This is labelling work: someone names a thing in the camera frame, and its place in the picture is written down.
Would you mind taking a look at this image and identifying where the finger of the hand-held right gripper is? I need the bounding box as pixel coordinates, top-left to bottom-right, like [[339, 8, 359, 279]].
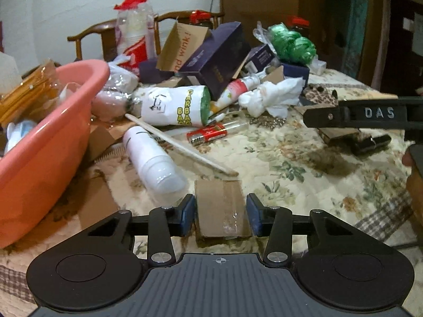
[[303, 104, 407, 130], [339, 96, 399, 107]]

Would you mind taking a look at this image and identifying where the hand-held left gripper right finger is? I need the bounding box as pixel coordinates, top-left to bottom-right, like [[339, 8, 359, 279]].
[[246, 193, 356, 268]]

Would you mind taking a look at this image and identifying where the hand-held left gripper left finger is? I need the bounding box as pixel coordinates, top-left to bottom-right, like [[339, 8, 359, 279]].
[[86, 194, 196, 267]]

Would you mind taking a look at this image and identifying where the leopard print pouch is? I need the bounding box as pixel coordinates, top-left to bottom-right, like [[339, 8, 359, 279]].
[[303, 85, 339, 107]]

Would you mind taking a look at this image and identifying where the taped cardboard piece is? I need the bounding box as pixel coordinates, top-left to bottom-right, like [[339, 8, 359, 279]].
[[194, 179, 252, 240]]

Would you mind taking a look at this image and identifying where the white tissue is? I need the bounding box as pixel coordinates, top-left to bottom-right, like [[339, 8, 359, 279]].
[[238, 77, 305, 118]]

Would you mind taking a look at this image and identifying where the white plastic bottle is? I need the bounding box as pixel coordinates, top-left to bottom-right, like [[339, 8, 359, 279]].
[[122, 125, 188, 203]]

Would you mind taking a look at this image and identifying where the white garbage bag roll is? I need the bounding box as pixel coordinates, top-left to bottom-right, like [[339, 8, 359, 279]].
[[140, 85, 212, 128]]

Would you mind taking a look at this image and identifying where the pink plastic basin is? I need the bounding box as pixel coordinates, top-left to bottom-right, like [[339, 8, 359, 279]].
[[0, 59, 111, 249]]

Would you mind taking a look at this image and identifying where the floral cloth covered desktop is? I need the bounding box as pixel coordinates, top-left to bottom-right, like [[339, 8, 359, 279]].
[[0, 69, 423, 304]]

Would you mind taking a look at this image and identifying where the person's right hand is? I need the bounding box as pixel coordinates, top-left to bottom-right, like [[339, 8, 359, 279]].
[[402, 145, 423, 218]]

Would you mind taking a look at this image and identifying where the small cardboard scrap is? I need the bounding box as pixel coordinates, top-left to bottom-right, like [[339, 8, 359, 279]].
[[318, 127, 360, 145]]

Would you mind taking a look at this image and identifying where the black cylinder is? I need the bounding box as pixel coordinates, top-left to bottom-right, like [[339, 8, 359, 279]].
[[351, 135, 393, 155]]

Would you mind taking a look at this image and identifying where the small white box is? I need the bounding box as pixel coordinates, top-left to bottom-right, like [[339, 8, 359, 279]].
[[310, 56, 328, 75]]

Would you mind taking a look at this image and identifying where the dark blue box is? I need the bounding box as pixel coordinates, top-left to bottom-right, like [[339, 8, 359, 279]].
[[290, 63, 310, 78]]

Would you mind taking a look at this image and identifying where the thin wooden stick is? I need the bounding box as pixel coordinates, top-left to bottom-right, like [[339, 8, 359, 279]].
[[125, 113, 239, 176]]

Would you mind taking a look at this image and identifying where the cardboard flap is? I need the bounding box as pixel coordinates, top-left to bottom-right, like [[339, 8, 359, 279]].
[[86, 119, 134, 162], [263, 65, 285, 85]]

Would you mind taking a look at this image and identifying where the green ribbon ball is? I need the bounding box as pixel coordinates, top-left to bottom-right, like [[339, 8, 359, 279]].
[[268, 23, 318, 67]]

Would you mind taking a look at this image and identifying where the red lighter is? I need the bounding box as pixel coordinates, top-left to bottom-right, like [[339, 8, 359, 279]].
[[187, 124, 227, 146]]

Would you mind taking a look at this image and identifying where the flat cardboard sheet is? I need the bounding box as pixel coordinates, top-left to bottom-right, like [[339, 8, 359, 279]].
[[77, 174, 120, 230]]

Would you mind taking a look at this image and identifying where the small dark purple box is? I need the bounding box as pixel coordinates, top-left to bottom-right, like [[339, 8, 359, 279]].
[[245, 44, 279, 74]]

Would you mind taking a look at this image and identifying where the clear plastic tube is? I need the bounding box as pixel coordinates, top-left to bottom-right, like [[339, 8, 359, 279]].
[[221, 120, 249, 133]]

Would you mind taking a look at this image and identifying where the teal hanging cloth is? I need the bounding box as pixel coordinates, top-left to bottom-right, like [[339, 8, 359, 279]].
[[342, 0, 375, 60]]

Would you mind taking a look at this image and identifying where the red-cap dark jar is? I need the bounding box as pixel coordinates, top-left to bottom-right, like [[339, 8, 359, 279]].
[[189, 9, 213, 30], [287, 15, 310, 38]]

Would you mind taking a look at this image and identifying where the crinkled clear plastic wrap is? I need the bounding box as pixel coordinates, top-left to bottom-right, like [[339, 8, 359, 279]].
[[253, 21, 275, 46]]

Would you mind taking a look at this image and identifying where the large dark purple box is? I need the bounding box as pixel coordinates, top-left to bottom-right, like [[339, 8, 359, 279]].
[[180, 21, 252, 101]]

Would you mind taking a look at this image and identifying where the clear plastic bag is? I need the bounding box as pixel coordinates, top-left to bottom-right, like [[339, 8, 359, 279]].
[[92, 62, 140, 121]]

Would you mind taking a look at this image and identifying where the low dark purple box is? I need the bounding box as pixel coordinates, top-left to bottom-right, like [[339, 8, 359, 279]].
[[138, 58, 163, 84]]

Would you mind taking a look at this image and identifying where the open cardboard box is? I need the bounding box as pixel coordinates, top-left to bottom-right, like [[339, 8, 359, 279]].
[[155, 19, 213, 73]]

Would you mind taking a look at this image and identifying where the blue face mask pack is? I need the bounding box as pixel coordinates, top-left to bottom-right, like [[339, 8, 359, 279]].
[[5, 120, 38, 152]]

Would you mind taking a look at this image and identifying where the bag of paper cups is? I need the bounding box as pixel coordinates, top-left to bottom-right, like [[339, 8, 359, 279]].
[[114, 0, 158, 70]]

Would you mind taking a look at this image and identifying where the orange strip packet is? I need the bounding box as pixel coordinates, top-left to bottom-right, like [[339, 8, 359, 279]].
[[0, 59, 65, 124]]

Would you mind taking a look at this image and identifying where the metal bead chain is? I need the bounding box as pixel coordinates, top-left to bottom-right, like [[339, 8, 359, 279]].
[[247, 115, 289, 130]]

